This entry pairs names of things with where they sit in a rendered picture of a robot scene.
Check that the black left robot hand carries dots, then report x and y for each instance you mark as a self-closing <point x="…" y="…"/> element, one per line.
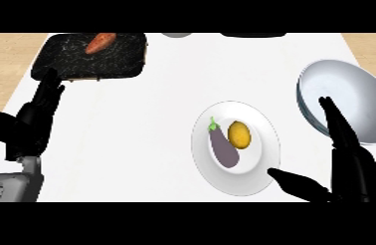
<point x="35" y="119"/>

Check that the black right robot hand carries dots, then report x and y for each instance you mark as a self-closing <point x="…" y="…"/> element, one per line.
<point x="350" y="162"/>

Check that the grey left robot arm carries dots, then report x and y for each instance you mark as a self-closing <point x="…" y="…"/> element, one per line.
<point x="21" y="181"/>

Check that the pale grey bowl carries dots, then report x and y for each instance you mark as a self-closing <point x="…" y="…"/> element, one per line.
<point x="338" y="89"/>

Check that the white plate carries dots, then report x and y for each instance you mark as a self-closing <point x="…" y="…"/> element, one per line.
<point x="237" y="148"/>

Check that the yellow lemon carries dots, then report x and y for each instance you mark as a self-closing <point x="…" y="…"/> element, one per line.
<point x="240" y="134"/>

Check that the black speckled cutting board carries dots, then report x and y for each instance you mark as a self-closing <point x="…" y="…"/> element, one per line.
<point x="94" y="58"/>

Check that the purple eggplant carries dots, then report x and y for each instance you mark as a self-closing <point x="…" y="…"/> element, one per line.
<point x="223" y="148"/>

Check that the orange sweet potato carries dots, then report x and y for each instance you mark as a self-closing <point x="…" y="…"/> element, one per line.
<point x="99" y="42"/>

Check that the grey round object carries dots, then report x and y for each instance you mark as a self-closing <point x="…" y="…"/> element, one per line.
<point x="176" y="35"/>

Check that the black flat object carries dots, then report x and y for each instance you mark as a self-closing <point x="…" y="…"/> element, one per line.
<point x="253" y="34"/>

